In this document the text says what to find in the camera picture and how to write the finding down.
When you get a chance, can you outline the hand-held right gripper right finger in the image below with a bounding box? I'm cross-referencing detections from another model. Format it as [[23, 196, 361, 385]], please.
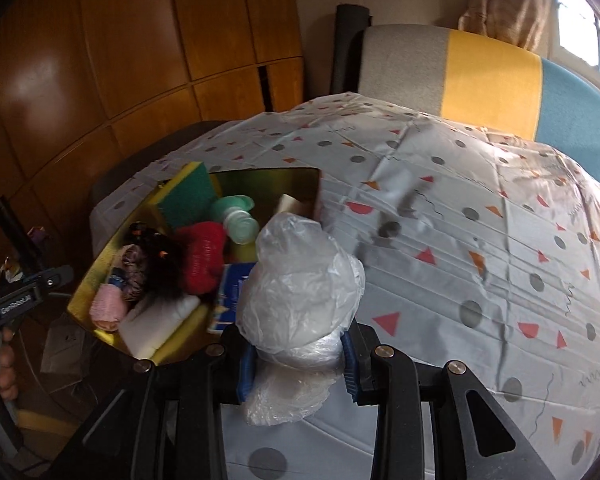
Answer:
[[341, 325, 556, 480]]

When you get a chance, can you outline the beige patterned curtain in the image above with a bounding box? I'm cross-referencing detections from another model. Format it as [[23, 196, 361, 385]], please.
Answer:
[[457, 0, 556, 53]]

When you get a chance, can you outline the barred window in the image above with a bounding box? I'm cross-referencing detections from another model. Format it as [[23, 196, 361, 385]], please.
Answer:
[[550, 0, 600, 81]]

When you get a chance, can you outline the blue tissue pack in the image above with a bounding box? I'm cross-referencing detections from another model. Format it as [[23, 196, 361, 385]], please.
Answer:
[[207, 262, 258, 336]]

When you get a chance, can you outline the gold tin box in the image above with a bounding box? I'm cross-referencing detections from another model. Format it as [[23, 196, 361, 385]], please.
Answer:
[[66, 165, 323, 363]]

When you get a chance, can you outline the pink towel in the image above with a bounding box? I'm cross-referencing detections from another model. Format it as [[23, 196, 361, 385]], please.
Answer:
[[89, 272, 131, 333]]

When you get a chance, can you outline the wooden wardrobe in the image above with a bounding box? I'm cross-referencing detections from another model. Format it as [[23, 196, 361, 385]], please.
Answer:
[[0, 0, 306, 301]]

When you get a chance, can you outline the clear plastic bag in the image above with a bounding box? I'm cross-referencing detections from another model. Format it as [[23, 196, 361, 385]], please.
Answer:
[[236, 211, 367, 427]]

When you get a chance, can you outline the white foam bar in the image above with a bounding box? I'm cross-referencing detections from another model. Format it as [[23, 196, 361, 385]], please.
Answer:
[[118, 294, 202, 359]]

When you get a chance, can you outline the yellow green sponge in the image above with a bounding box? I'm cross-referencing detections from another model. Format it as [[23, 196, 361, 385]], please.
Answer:
[[150, 161, 223, 233]]

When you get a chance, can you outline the green clear bottle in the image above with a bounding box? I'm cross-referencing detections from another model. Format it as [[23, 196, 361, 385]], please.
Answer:
[[224, 210, 261, 246]]

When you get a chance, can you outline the black beaded hair wig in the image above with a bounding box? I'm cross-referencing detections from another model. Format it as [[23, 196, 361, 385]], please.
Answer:
[[129, 225, 191, 306]]

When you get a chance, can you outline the beige woven cloth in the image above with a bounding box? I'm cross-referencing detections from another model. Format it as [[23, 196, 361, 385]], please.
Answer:
[[275, 194, 316, 218]]

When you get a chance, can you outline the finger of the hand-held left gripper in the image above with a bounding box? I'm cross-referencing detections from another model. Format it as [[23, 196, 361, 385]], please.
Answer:
[[22, 265, 74, 295]]

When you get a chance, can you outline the grey yellow blue headboard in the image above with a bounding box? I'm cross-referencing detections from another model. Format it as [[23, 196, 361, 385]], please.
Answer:
[[355, 24, 600, 183]]

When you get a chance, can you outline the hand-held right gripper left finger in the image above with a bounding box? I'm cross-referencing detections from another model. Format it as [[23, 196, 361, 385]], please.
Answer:
[[50, 325, 258, 480]]

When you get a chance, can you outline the green silicone cup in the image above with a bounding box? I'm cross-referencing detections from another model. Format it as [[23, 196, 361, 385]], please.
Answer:
[[210, 194, 256, 218]]

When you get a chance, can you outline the black pole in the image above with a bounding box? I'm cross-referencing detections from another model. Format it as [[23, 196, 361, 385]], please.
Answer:
[[0, 197, 48, 281]]

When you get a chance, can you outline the red yarn ball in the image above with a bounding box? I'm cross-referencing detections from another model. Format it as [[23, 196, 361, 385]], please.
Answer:
[[172, 221, 229, 296]]

